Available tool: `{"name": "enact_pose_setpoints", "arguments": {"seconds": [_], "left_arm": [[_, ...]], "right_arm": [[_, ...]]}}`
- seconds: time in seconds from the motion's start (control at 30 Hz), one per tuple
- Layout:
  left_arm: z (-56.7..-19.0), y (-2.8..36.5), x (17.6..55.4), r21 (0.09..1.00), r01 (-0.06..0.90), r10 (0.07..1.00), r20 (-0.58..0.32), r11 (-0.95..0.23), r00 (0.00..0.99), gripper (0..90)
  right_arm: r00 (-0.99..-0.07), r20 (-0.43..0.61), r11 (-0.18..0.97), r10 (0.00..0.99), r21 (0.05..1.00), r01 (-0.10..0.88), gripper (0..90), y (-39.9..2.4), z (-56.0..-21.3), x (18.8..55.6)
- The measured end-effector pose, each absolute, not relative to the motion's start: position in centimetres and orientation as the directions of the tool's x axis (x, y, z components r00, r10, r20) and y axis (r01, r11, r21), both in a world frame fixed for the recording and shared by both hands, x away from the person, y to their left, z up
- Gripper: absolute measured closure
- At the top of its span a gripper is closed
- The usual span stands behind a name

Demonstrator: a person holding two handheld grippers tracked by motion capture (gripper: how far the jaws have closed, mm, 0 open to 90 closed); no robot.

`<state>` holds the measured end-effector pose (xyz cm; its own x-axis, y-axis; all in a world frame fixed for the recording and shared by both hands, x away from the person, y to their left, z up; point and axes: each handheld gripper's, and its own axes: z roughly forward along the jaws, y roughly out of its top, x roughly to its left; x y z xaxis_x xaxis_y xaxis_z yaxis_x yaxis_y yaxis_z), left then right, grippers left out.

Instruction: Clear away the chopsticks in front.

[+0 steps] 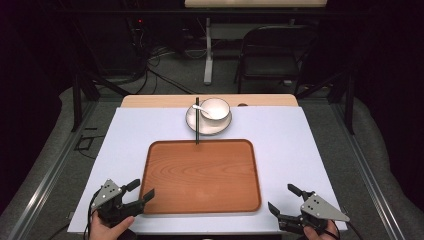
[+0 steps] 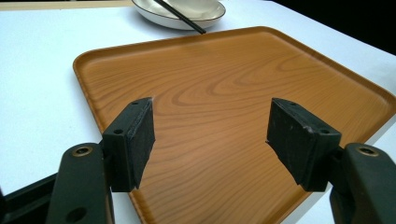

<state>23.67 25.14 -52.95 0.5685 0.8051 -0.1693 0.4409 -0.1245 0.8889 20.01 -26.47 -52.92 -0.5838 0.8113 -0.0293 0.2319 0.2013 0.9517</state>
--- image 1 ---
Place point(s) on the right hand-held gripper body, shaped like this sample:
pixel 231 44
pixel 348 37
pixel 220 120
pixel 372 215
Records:
pixel 320 208

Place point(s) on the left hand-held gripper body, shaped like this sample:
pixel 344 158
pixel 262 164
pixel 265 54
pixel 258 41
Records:
pixel 107 195

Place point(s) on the person's right hand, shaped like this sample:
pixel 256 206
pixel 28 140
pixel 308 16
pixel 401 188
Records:
pixel 321 234

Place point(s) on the person's left hand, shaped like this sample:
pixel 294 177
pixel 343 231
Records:
pixel 106 230

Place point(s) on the white table sheet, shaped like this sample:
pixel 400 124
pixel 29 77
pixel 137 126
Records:
pixel 290 150

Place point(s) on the brown wooden tray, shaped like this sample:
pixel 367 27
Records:
pixel 200 176

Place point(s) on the black chopstick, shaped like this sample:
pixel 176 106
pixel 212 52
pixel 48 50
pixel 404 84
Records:
pixel 196 126

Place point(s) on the white plate with dark rim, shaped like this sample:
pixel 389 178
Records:
pixel 213 127

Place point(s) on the black metal stand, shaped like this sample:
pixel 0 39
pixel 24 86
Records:
pixel 77 100
pixel 348 100

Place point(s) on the white ceramic spoon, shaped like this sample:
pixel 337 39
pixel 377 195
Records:
pixel 200 108

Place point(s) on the white bowl with dark rim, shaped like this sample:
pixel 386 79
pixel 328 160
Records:
pixel 216 108

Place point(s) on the black folding chair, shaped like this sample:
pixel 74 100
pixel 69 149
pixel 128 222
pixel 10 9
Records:
pixel 270 63

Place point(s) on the white desk leg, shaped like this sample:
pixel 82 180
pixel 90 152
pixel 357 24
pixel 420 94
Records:
pixel 208 63

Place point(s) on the light desk top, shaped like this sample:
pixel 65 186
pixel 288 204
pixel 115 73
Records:
pixel 255 3

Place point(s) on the aluminium floor rail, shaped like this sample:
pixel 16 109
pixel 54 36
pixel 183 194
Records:
pixel 370 180
pixel 50 180

